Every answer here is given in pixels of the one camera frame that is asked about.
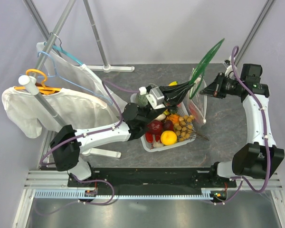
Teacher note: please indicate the white plastic basket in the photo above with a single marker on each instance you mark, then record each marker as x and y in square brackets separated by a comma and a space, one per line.
[149, 146]

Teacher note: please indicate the white radish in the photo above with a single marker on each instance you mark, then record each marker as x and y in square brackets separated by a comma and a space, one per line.
[160, 117]

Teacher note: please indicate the red chili pepper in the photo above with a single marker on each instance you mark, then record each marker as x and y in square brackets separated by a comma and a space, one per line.
[194, 111]

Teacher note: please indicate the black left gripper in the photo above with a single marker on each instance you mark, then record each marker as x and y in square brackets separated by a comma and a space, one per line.
[175, 95]

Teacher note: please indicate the light blue hanger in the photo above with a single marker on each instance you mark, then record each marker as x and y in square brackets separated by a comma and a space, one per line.
[52, 71]

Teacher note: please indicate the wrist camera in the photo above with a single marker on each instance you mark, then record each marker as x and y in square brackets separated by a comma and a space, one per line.
[155, 98]
[229, 70]

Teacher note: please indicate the white garlic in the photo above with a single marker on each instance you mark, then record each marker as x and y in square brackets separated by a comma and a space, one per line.
[157, 143]

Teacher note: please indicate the teal hanger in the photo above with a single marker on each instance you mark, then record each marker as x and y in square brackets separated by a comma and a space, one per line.
[81, 64]

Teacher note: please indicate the green cantaloupe melon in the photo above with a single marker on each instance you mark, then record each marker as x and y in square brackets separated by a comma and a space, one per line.
[141, 100]

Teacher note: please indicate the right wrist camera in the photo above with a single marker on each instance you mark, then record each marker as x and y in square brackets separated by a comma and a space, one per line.
[229, 70]

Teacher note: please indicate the dark red beet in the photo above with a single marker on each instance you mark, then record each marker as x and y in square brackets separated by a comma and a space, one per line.
[168, 125]

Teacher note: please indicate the metal clothes rack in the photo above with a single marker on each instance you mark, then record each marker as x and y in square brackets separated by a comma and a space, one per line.
[68, 70]

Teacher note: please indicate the orange hanger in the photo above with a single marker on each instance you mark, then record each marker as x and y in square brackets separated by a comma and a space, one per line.
[30, 84]

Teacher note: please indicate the white cable tray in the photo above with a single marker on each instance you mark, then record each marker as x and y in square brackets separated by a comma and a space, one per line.
[83, 195]

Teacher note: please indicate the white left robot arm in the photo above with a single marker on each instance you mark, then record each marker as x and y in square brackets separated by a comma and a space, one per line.
[135, 121]

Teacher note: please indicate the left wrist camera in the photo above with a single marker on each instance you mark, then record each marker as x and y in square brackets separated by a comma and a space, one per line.
[155, 98]

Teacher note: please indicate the brown longan bunch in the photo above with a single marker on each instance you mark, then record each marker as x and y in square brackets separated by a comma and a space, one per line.
[184, 129]

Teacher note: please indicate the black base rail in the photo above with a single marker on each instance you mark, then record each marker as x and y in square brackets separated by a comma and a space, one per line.
[153, 180]

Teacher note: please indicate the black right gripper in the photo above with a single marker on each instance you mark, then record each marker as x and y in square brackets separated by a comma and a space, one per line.
[215, 88]

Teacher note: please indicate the green scallion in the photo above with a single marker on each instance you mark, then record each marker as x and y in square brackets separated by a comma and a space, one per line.
[201, 67]

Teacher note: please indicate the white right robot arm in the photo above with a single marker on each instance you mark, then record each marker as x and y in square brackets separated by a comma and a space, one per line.
[260, 157]

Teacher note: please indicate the orange fruit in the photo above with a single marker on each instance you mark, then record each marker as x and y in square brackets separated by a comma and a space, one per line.
[168, 137]

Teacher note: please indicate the yellow banana bunch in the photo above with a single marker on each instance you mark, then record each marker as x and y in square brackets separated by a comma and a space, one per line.
[174, 83]

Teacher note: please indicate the clear polka dot zip bag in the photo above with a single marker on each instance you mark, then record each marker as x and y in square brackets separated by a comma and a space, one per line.
[200, 101]

